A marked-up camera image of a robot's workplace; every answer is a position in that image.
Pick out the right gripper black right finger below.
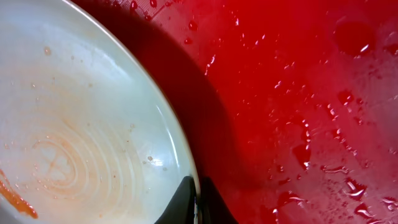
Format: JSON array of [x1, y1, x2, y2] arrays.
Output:
[[200, 177, 238, 224]]

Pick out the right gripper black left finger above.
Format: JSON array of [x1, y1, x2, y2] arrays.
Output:
[[155, 176, 197, 224]]

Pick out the white plate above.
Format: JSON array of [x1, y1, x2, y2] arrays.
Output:
[[1, 1, 200, 223]]

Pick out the red plastic serving tray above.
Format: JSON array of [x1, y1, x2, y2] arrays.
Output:
[[78, 1, 397, 223]]

